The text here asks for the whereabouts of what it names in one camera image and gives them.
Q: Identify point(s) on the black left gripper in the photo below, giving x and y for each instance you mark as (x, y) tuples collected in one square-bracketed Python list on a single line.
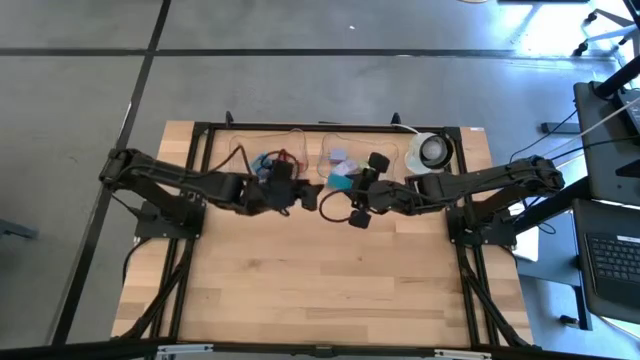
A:
[(275, 195)]

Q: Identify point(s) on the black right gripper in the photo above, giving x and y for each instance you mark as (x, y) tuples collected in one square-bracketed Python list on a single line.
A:
[(375, 195)]

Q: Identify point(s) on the teal rectangular box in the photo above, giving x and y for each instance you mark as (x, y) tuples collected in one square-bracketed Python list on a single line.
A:
[(340, 181)]

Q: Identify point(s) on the large lavender wall charger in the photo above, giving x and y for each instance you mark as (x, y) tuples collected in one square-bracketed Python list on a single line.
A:
[(345, 167)]

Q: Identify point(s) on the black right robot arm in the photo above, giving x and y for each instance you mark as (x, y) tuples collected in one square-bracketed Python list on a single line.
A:
[(490, 175)]

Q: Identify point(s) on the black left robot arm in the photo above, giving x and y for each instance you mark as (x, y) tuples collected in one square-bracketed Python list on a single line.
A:
[(165, 175)]

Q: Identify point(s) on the office chair base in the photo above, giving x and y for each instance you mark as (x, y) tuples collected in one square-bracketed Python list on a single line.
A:
[(602, 36)]

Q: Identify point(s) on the clear plastic tray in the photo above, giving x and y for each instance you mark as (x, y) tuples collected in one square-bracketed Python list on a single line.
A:
[(250, 137), (360, 142)]

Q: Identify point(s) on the red rectangular box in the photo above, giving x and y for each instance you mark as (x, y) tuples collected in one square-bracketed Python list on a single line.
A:
[(284, 154)]

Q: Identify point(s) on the white paper sheet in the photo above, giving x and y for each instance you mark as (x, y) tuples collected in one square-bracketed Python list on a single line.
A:
[(527, 245)]

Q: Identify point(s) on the grey desk base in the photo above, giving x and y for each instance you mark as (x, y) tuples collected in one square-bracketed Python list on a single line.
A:
[(555, 255)]

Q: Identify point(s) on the dark grey side desk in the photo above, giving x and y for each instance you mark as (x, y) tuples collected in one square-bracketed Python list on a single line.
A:
[(600, 140)]

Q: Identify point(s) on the black laptop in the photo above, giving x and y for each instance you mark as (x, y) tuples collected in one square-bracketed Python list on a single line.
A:
[(612, 260)]

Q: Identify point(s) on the black stand pole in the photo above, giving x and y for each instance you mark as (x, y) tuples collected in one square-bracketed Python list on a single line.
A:
[(617, 77)]

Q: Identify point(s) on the grey furniture foot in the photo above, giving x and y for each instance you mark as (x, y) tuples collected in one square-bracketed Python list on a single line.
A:
[(15, 229)]

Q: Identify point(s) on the black aluminium table frame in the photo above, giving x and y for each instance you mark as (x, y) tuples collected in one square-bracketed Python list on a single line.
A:
[(260, 126)]

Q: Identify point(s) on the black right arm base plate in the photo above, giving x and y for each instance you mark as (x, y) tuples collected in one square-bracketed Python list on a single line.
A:
[(500, 235)]

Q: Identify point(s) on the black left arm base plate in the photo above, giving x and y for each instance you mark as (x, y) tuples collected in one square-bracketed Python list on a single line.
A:
[(150, 227)]

